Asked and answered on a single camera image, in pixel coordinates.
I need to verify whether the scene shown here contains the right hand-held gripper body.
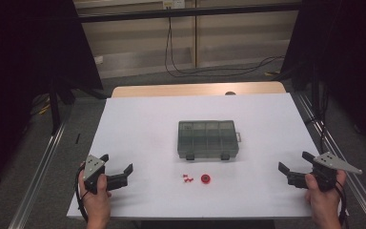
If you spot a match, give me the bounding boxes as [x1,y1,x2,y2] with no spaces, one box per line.
[286,151,363,193]

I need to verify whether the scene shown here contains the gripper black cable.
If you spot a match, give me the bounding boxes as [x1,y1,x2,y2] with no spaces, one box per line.
[74,163,90,222]
[334,180,349,227]

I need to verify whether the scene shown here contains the black stand pole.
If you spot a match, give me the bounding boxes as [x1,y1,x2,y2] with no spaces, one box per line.
[309,60,330,156]

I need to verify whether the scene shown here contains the black floor cable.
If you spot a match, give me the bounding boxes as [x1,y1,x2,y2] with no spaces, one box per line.
[169,15,285,73]
[164,15,285,78]

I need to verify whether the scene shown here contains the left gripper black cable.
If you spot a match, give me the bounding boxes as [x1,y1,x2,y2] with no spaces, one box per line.
[74,163,90,222]

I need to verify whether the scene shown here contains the yellow cable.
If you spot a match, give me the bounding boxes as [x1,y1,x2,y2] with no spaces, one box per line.
[28,94,53,117]

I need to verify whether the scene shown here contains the metal floor rail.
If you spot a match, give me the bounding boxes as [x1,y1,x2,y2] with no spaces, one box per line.
[8,122,68,229]
[295,92,366,229]

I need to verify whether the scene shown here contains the person's right hand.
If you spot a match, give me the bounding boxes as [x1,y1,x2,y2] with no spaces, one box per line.
[304,170,348,220]

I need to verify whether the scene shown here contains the black curtain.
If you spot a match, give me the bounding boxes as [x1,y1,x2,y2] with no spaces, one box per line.
[279,0,366,160]
[0,0,104,195]

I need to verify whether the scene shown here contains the person's left hand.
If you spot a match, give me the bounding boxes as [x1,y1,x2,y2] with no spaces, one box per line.
[78,174,112,222]

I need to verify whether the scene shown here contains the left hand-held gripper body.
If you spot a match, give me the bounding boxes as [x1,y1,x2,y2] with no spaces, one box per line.
[82,155,130,196]

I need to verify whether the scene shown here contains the black stand leg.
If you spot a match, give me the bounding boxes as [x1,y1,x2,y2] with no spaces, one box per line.
[46,75,77,136]

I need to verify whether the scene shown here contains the clear grey compartment box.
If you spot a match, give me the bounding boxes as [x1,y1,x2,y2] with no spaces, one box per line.
[176,119,242,161]

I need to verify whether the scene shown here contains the white table sheet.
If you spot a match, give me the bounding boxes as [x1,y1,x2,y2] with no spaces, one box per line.
[66,93,351,220]

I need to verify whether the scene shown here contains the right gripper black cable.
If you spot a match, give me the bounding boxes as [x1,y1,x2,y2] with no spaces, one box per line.
[334,180,349,227]

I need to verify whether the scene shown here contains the white wall socket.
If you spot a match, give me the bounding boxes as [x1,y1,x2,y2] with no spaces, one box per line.
[162,0,186,10]

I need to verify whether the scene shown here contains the black horizontal bar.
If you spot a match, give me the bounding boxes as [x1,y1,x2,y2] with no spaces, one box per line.
[75,2,303,23]

